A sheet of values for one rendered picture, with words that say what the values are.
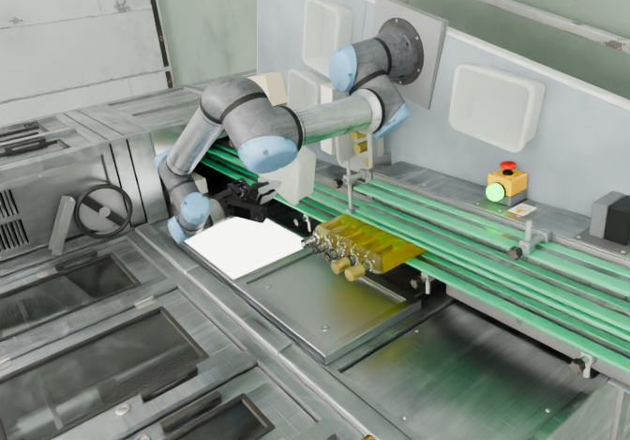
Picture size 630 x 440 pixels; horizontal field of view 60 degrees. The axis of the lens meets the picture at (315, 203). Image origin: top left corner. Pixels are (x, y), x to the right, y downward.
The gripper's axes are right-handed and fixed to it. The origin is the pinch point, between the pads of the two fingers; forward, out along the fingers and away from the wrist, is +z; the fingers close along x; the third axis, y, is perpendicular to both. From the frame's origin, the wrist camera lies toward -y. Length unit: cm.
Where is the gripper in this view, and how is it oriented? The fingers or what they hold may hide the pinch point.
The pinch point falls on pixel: (279, 186)
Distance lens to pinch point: 168.2
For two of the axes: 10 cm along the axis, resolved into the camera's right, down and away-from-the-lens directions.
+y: -6.1, -4.7, 6.4
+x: 0.5, 7.8, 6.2
